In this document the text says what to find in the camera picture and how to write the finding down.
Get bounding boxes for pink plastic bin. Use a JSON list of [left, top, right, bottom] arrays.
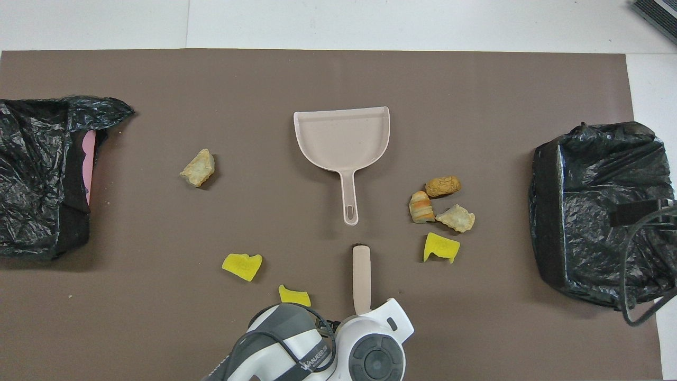
[[82, 130, 97, 205]]

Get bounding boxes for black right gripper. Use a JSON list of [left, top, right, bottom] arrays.
[[610, 198, 677, 228]]

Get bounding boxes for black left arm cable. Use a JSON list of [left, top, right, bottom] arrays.
[[222, 303, 339, 381]]

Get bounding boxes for beige plastic dustpan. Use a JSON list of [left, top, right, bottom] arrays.
[[293, 106, 391, 227]]

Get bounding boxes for pale greenish toy bread chunk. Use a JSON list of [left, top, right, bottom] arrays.
[[436, 204, 476, 233]]

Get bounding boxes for yellow sponge piece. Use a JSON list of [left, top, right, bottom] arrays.
[[221, 253, 263, 283], [278, 284, 312, 308], [423, 232, 461, 264]]

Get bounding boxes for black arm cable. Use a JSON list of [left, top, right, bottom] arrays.
[[222, 303, 339, 381], [620, 204, 677, 327]]

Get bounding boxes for left black-bagged bin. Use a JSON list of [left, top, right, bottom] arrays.
[[0, 95, 135, 261]]

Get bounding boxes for pale toy bread striped side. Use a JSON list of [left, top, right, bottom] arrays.
[[179, 148, 216, 188]]

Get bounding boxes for orange striped toy bread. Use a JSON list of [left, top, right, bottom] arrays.
[[409, 190, 436, 224]]

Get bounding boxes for right black-bagged bin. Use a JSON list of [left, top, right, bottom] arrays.
[[528, 121, 677, 312]]

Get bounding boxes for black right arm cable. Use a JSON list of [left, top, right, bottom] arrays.
[[620, 204, 677, 327]]

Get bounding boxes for brown toy bread roll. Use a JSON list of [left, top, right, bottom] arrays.
[[425, 175, 461, 198]]

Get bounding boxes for grey ribbed device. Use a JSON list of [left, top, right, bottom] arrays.
[[631, 0, 677, 46]]

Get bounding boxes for brown table mat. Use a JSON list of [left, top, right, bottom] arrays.
[[0, 49, 663, 381]]

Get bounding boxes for black-bagged bin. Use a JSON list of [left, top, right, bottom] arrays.
[[528, 121, 677, 312], [0, 95, 135, 261]]

